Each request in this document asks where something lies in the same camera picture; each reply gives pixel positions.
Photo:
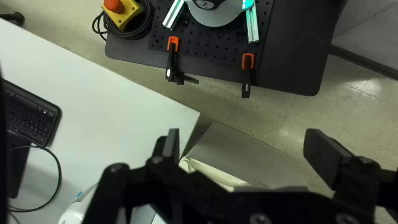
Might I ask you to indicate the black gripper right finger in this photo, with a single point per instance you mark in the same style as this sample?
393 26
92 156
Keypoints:
327 157

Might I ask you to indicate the white rounded plastic object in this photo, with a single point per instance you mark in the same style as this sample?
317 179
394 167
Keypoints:
75 207

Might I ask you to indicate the yellow emergency stop box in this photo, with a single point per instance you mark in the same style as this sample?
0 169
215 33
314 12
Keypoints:
123 13

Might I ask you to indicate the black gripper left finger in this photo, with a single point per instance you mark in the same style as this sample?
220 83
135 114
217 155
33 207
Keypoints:
170 145

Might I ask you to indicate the black keyboard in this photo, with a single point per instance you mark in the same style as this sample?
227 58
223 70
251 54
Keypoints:
28 116

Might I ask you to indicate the black floor foot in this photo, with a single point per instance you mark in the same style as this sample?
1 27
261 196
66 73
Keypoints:
12 18

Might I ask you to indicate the dark grey monitor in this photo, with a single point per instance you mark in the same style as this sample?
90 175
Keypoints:
2 166

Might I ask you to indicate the grey round robot base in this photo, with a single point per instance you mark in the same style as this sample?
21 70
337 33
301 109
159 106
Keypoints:
212 14

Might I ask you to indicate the orange black bar clamp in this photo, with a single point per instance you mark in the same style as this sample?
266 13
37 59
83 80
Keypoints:
246 75
172 63

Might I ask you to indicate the aluminium extrusion bar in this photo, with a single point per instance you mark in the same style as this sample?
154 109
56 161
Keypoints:
171 16
251 26

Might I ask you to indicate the black robot cart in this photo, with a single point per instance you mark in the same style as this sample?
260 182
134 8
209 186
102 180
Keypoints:
293 50

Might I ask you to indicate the black perforated breadboard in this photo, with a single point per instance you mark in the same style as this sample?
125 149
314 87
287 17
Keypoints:
206 42

